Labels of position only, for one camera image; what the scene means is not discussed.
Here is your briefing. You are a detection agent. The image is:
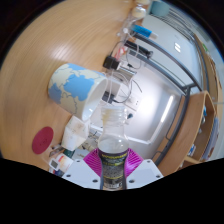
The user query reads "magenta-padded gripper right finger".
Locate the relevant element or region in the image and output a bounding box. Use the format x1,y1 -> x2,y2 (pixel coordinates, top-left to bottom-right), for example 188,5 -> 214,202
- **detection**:
124,147 -> 165,190

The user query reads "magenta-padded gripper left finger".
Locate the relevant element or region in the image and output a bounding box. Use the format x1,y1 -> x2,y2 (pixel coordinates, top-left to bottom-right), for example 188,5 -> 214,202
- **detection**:
62,147 -> 104,191

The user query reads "clear bottle with dark label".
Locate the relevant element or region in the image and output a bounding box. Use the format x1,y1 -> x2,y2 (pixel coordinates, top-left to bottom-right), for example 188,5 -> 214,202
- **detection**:
97,105 -> 131,191

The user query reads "small white digital clock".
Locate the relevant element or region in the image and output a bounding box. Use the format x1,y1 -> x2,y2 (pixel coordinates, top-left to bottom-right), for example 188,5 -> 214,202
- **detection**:
48,158 -> 62,171

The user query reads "white tissue pack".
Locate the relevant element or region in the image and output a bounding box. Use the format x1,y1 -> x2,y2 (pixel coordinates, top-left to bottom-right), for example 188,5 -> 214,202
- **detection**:
60,114 -> 92,151

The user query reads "flat round red coaster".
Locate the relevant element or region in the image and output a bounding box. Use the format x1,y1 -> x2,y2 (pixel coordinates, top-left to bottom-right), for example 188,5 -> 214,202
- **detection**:
31,125 -> 55,155

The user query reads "white desk lamp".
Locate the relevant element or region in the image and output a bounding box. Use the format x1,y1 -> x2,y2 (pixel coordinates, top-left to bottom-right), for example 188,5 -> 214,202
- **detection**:
159,94 -> 175,125

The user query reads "white mug with blue map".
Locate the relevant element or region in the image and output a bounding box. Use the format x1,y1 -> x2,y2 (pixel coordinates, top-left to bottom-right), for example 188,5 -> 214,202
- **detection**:
47,62 -> 110,122

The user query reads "black charger block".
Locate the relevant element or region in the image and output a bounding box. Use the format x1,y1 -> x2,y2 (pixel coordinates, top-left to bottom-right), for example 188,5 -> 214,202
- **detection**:
102,55 -> 119,71

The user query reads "black cylindrical bottle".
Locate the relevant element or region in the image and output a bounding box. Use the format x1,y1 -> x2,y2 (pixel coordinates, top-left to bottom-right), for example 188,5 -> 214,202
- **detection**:
124,40 -> 155,59

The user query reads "small blue bottle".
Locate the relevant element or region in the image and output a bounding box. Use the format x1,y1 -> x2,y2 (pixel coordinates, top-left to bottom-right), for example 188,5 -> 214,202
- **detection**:
130,23 -> 160,40

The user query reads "white tape roll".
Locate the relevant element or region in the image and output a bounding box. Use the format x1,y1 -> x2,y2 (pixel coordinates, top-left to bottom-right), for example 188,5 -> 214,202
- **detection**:
131,4 -> 148,20

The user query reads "bed with blue bedding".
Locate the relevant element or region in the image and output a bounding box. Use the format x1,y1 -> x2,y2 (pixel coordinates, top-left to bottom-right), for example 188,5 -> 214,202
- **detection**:
149,0 -> 172,18

